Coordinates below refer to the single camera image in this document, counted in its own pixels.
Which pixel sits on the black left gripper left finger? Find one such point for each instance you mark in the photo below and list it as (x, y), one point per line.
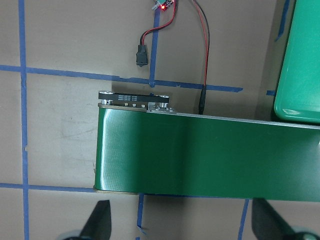
(98, 225)

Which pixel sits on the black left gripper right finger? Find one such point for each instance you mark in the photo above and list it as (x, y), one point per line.
(267, 224)

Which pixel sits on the green conveyor belt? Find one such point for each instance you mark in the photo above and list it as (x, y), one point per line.
(144, 146)

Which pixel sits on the green plastic tray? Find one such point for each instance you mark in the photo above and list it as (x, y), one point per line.
(298, 93)

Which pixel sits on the small controller board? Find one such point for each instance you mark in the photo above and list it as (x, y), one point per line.
(164, 4)

